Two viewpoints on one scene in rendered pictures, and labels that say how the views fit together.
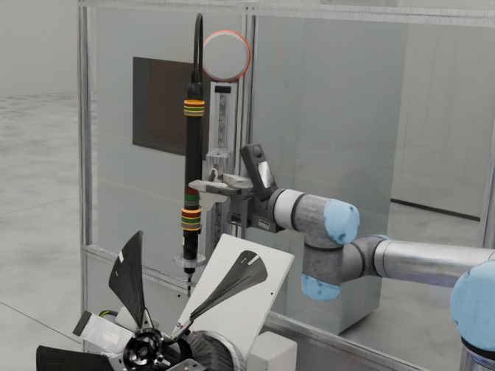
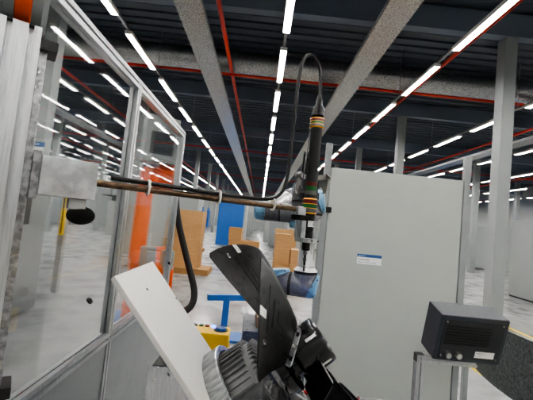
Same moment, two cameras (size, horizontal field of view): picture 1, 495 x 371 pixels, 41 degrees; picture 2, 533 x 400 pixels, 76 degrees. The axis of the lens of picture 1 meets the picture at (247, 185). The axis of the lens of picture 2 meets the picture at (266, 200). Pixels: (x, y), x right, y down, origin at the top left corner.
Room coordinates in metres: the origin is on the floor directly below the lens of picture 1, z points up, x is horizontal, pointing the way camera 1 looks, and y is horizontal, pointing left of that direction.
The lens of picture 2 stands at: (2.15, 0.83, 1.51)
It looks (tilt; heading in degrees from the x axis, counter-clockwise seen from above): 3 degrees up; 232
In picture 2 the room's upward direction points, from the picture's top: 6 degrees clockwise
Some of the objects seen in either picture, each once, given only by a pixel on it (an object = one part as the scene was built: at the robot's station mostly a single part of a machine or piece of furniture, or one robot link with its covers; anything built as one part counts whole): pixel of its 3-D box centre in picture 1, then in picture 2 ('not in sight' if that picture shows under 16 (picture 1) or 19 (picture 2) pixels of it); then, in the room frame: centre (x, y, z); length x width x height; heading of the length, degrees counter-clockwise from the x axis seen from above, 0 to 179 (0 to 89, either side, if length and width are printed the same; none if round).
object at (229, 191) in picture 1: (227, 189); not in sight; (1.31, 0.04, 1.67); 0.09 x 0.05 x 0.02; 74
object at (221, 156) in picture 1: (218, 163); (63, 178); (2.05, 0.09, 1.55); 0.10 x 0.07 x 0.08; 177
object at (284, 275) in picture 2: not in sight; (278, 281); (0.98, -0.49, 1.21); 0.13 x 0.12 x 0.14; 129
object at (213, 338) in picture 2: not in sight; (208, 342); (1.44, -0.34, 1.02); 0.16 x 0.10 x 0.11; 142
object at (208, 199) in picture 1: (207, 196); (324, 184); (1.32, 0.08, 1.65); 0.09 x 0.03 x 0.06; 74
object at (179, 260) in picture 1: (191, 240); (305, 225); (1.44, 0.12, 1.51); 0.09 x 0.07 x 0.10; 177
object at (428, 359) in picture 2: not in sight; (445, 359); (0.71, 0.22, 1.04); 0.24 x 0.03 x 0.03; 142
